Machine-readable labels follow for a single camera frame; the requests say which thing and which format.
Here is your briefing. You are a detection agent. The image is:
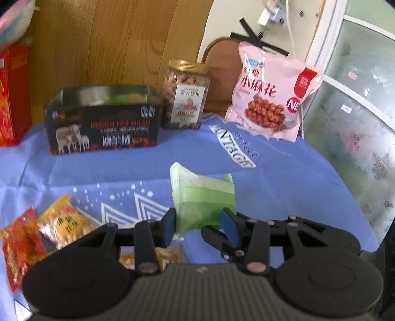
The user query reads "green snack packet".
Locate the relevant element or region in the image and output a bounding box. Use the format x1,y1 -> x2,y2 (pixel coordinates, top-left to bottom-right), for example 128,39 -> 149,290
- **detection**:
169,162 -> 236,239

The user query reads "blue printed tablecloth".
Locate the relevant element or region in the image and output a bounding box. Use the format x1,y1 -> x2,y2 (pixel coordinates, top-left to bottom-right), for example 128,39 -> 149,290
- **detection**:
1,115 -> 378,251

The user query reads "yellow snack packet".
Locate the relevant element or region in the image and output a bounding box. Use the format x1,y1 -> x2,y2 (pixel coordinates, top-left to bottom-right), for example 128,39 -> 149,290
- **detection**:
37,193 -> 99,249

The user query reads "black printed storage box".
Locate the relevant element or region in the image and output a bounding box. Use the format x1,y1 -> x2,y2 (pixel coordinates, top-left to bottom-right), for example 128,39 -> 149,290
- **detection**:
44,85 -> 163,155

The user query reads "red orange snack packet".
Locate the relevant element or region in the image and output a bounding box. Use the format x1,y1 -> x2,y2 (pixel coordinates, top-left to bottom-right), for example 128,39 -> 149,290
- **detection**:
1,207 -> 48,292

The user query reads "pink snack bag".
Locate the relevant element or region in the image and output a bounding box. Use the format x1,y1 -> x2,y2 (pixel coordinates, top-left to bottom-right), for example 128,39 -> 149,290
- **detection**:
225,42 -> 323,142

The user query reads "peanut jar gold lid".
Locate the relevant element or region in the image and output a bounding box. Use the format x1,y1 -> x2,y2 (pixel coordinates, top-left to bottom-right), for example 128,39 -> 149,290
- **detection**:
162,60 -> 210,129

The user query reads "brown wooden chair back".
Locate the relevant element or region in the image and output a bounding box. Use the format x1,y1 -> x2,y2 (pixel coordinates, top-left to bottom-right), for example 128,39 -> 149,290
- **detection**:
202,38 -> 242,117

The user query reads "white power adapter plug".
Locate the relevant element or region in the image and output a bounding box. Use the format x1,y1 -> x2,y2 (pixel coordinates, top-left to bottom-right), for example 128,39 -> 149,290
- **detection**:
258,0 -> 287,32

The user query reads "pastel plush toy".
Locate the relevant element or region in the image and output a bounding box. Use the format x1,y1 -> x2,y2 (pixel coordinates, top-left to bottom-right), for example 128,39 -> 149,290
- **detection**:
0,0 -> 36,51

